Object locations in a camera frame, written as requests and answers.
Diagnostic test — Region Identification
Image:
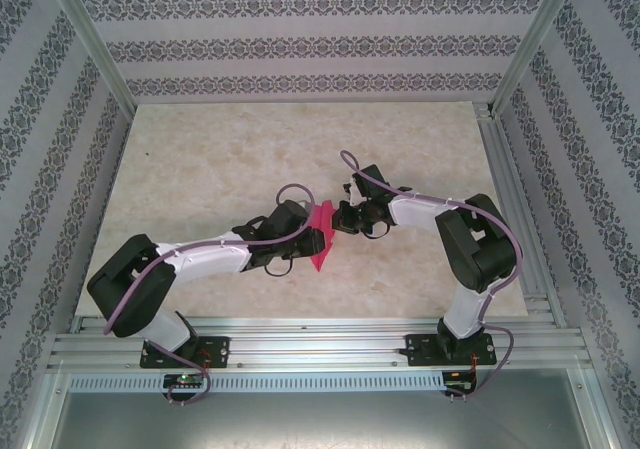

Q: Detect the pink square paper sheet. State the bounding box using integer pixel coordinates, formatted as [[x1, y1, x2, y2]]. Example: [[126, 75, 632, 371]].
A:
[[309, 200, 341, 274]]

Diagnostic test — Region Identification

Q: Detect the left circuit board green light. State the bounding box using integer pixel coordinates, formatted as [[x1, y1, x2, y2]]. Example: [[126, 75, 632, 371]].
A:
[[163, 373, 206, 389]]

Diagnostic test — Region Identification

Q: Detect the grey metal panel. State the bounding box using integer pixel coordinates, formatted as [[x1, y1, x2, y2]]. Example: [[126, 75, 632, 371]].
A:
[[47, 392, 599, 449]]

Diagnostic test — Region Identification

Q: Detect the right circuit board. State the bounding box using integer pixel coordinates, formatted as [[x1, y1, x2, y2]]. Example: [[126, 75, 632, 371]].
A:
[[444, 370, 477, 395]]

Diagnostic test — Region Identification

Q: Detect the aluminium mounting rail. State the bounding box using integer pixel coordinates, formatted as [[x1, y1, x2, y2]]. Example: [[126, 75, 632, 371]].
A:
[[47, 316, 594, 374]]

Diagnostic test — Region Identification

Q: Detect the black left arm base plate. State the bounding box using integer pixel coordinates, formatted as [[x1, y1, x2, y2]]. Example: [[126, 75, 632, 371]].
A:
[[141, 335, 231, 370]]

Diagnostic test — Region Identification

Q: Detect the aluminium side rail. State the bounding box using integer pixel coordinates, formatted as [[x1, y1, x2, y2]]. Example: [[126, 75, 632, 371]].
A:
[[475, 102, 569, 328]]

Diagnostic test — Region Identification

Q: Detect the slotted grey cable duct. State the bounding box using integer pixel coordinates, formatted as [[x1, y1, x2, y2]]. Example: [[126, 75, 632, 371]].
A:
[[67, 372, 447, 395]]

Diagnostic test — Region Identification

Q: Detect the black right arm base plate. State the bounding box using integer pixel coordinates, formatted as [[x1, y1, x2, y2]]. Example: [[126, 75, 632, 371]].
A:
[[404, 332, 496, 368]]

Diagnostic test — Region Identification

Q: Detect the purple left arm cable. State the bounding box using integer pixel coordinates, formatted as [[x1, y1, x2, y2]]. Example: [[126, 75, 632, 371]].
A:
[[102, 183, 319, 409]]

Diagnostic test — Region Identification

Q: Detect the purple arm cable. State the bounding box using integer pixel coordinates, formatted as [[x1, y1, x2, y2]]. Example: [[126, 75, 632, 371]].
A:
[[339, 149, 524, 403], [102, 183, 319, 409]]

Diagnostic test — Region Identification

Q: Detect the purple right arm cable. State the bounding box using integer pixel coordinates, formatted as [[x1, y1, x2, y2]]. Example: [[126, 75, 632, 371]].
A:
[[339, 149, 524, 403]]

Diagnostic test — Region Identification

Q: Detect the aluminium frame post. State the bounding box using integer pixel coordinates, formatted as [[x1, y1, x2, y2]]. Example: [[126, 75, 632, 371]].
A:
[[569, 368, 629, 449], [12, 371, 71, 449], [47, 0, 140, 116], [490, 0, 584, 118]]

